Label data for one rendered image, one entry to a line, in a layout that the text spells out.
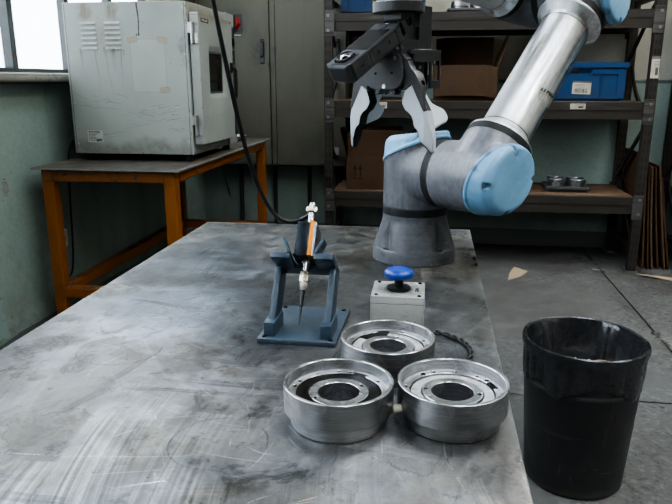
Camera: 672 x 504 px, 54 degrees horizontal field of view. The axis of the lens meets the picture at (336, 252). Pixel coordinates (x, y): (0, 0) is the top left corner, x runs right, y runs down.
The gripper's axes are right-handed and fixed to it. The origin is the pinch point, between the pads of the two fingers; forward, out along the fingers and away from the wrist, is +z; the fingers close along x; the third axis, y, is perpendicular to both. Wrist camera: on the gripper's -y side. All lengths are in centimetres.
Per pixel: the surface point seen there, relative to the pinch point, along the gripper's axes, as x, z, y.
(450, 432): -31.5, 20.9, -26.1
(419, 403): -29.0, 18.4, -27.5
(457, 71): 181, -14, 260
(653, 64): 93, -16, 321
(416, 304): -11.4, 18.4, -6.8
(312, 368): -16.5, 18.4, -29.4
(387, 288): -6.5, 17.2, -7.1
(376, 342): -15.0, 19.3, -18.2
